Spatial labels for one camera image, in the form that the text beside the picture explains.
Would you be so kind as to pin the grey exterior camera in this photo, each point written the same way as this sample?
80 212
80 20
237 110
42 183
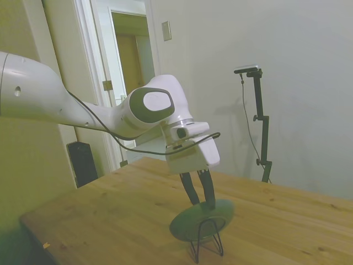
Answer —
246 68

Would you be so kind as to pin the white closet door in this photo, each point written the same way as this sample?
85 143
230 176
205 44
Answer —
63 36

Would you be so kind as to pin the small wood chip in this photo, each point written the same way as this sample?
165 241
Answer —
46 244

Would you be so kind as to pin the brown wooden hallway door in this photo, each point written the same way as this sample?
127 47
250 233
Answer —
131 60

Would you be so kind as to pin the brass door hinge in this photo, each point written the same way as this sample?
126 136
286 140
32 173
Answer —
107 85

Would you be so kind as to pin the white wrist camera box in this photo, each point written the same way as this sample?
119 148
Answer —
190 129

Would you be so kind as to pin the black rectangular box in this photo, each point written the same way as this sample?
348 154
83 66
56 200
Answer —
82 164

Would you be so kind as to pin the black camera stand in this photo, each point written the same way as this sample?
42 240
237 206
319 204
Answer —
264 138

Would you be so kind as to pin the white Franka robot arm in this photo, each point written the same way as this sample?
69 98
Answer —
33 94

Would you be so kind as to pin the beige wall switch plate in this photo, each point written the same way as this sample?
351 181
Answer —
166 31

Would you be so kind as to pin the door latch plate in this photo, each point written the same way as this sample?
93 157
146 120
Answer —
123 97

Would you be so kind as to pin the dark green plate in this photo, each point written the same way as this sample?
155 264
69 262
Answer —
187 224

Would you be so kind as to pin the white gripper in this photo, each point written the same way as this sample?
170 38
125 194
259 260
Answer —
187 160

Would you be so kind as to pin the white open door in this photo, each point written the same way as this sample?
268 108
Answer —
110 55

